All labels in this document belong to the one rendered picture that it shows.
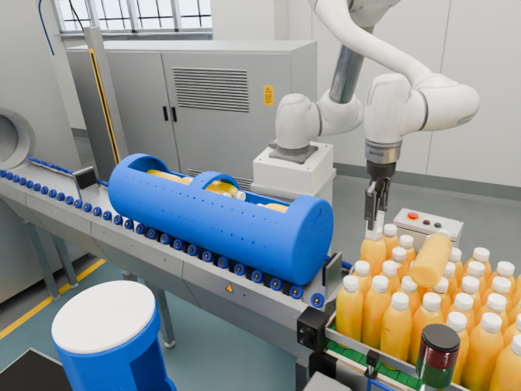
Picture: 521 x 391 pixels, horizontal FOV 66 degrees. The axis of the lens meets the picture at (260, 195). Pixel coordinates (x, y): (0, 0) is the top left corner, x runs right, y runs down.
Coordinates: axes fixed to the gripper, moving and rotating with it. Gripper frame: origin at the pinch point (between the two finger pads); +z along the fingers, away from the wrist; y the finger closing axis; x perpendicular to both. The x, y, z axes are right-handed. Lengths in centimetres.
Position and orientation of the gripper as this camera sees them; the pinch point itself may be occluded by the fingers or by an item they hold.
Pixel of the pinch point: (374, 225)
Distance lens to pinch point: 118.7
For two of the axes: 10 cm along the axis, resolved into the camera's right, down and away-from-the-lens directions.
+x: 8.0, 2.4, -5.4
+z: 0.5, 8.8, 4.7
